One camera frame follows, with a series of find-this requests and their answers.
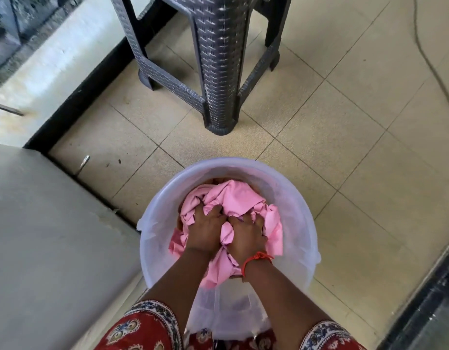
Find person's left hand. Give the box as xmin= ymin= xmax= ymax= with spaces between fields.
xmin=184 ymin=204 xmax=228 ymax=253

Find person's right hand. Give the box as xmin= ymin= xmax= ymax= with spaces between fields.
xmin=228 ymin=214 xmax=268 ymax=266

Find pink cloth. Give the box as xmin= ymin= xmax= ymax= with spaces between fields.
xmin=169 ymin=179 xmax=284 ymax=290

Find person's left forearm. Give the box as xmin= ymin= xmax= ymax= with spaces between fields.
xmin=135 ymin=247 xmax=214 ymax=339

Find person's right forearm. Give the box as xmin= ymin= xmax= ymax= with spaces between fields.
xmin=242 ymin=257 xmax=332 ymax=347

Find red thread wristband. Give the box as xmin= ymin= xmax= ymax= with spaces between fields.
xmin=241 ymin=251 xmax=275 ymax=278

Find translucent white plastic bucket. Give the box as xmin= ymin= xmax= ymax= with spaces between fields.
xmin=136 ymin=157 xmax=322 ymax=341

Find red patterned dress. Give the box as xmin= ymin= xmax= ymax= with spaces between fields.
xmin=94 ymin=300 xmax=367 ymax=350

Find metal door bolt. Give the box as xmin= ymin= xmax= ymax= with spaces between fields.
xmin=74 ymin=155 xmax=90 ymax=176

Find dark grey plastic stool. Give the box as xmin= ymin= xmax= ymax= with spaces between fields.
xmin=108 ymin=0 xmax=294 ymax=136

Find dark metal door frame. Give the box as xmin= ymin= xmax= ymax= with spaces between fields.
xmin=378 ymin=235 xmax=449 ymax=350

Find black cable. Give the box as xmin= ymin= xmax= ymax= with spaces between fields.
xmin=413 ymin=0 xmax=449 ymax=124

